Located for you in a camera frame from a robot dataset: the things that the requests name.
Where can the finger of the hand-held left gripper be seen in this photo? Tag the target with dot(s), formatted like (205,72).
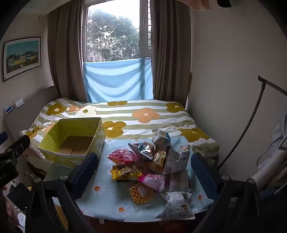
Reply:
(20,143)
(3,137)

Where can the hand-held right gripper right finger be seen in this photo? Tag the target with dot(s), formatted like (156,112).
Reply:
(204,177)

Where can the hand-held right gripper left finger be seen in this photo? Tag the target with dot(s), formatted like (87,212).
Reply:
(86,172)

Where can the clear wrapper snack packet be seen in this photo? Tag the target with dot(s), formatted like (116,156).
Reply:
(179,181)

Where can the orange white snack packet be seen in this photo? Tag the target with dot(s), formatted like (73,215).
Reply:
(170,160)

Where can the yellow brown snack packet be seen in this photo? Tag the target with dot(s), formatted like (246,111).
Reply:
(125,172)

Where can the white grey snack packet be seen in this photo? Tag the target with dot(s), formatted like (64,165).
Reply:
(177,206)

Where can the yellow-green cardboard box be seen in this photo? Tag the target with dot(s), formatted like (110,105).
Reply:
(67,127)

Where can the white blue snack packet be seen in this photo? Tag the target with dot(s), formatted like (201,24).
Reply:
(161,136)

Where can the clear waffle packet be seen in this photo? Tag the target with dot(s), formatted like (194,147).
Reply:
(141,195)

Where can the silver colourful snack packet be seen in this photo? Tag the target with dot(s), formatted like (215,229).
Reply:
(144,150)

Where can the beige bed headboard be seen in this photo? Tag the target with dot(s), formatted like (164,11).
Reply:
(27,116)

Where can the small blue box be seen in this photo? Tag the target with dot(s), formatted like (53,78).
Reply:
(9,109)

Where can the daisy print blue tablecloth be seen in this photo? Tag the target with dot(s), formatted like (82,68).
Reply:
(105,197)

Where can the white card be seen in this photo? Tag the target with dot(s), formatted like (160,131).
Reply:
(19,102)

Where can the white garment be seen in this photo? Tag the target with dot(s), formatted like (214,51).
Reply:
(275,145)

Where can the floral striped blanket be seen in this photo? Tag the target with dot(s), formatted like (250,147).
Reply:
(134,107)

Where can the light blue cloth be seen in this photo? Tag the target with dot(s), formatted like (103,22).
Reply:
(116,80)

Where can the brown curtain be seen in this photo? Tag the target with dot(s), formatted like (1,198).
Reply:
(65,56)
(170,56)

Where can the black clothes rack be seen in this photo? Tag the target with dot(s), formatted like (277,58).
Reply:
(261,94)

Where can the window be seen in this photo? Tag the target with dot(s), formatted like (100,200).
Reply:
(112,33)

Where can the hanging orange cloth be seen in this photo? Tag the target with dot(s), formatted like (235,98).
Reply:
(201,4)

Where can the hanging dark item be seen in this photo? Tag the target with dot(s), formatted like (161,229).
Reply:
(224,2)

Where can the framed wall picture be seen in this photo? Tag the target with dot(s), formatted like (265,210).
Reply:
(22,58)

